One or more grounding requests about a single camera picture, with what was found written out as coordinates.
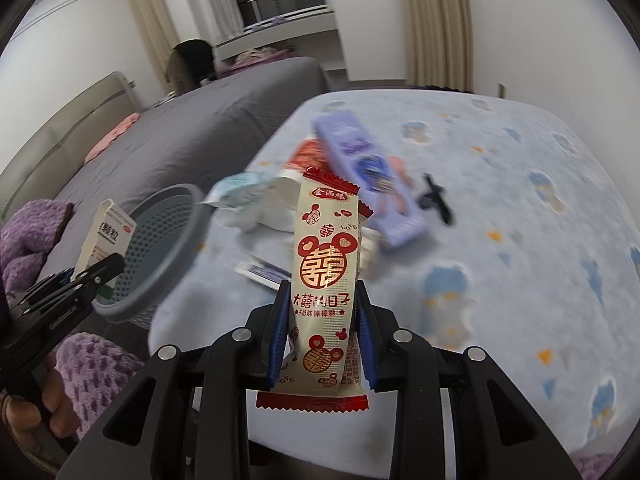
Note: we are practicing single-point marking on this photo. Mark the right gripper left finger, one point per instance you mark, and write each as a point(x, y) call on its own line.
point(275, 336)

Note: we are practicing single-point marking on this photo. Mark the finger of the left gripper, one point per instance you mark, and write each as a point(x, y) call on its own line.
point(41, 290)
point(100, 274)

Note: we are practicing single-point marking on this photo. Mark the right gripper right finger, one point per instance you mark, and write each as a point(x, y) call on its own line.
point(367, 332)

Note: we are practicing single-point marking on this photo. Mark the red cream snack wrapper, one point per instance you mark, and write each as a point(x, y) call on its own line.
point(321, 373)

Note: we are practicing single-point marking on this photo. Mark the white medicine box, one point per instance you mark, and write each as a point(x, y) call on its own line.
point(110, 233)

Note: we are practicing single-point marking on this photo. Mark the purple Zootopia box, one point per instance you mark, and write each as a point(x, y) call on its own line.
point(354, 156)

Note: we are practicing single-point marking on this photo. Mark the pink pig toy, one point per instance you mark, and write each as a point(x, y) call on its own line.
point(404, 182)

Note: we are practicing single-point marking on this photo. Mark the red white paper cup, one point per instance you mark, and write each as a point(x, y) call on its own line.
point(308, 154)

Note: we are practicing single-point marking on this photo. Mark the left hand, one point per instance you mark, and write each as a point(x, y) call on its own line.
point(23, 418)

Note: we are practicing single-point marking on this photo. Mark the blue white toothpaste box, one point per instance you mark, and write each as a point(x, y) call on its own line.
point(263, 272)

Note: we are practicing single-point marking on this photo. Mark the purple fleece blanket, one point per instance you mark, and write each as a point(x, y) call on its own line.
point(87, 372)

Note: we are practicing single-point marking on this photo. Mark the beige bed headboard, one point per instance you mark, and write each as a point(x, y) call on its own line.
point(53, 155)

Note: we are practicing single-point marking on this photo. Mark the grey plastic waste basket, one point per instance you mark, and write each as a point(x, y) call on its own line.
point(171, 226)

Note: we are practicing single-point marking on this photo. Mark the pink pillow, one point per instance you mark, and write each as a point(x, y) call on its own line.
point(112, 136)

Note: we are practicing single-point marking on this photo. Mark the light blue plastic packet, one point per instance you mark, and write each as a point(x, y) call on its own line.
point(238, 190)

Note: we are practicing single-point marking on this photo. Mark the grey bed cover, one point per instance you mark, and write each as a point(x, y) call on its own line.
point(198, 138)

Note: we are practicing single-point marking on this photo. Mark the black chair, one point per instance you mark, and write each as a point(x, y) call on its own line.
point(190, 63)

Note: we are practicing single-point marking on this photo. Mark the white window desk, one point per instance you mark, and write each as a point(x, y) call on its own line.
point(312, 33)

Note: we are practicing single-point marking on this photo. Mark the beige curtain left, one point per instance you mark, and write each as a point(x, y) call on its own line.
point(158, 35)

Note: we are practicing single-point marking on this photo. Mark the beige curtain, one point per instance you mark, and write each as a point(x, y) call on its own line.
point(439, 43)
point(158, 35)

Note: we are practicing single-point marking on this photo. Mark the beige curtain right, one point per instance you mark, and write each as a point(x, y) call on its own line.
point(439, 43)

